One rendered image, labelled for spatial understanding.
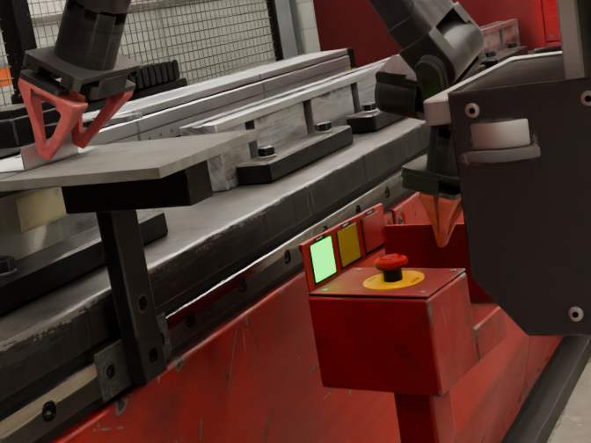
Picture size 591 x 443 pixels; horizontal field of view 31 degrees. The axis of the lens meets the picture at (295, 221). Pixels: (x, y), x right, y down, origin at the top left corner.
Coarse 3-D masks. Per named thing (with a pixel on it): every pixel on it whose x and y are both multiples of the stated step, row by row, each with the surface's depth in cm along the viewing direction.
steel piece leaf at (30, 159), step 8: (64, 144) 104; (72, 144) 106; (24, 152) 99; (32, 152) 100; (56, 152) 103; (64, 152) 104; (72, 152) 105; (8, 160) 109; (16, 160) 108; (24, 160) 99; (32, 160) 100; (40, 160) 101; (48, 160) 102; (56, 160) 103; (0, 168) 103; (8, 168) 102; (16, 168) 101; (24, 168) 99; (32, 168) 100
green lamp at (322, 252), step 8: (328, 240) 127; (312, 248) 124; (320, 248) 125; (328, 248) 127; (312, 256) 124; (320, 256) 125; (328, 256) 127; (320, 264) 125; (328, 264) 127; (320, 272) 125; (328, 272) 127
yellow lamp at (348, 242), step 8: (352, 224) 132; (344, 232) 130; (352, 232) 131; (344, 240) 130; (352, 240) 131; (344, 248) 130; (352, 248) 131; (344, 256) 130; (352, 256) 131; (360, 256) 133; (344, 264) 130
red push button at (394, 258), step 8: (384, 256) 123; (392, 256) 122; (400, 256) 122; (376, 264) 122; (384, 264) 121; (392, 264) 121; (400, 264) 121; (384, 272) 122; (392, 272) 122; (400, 272) 122; (384, 280) 123; (392, 280) 122
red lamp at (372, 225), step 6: (372, 216) 136; (378, 216) 137; (366, 222) 134; (372, 222) 136; (378, 222) 137; (366, 228) 134; (372, 228) 136; (378, 228) 137; (366, 234) 134; (372, 234) 136; (378, 234) 137; (366, 240) 134; (372, 240) 136; (378, 240) 137; (366, 246) 134; (372, 246) 135; (378, 246) 137
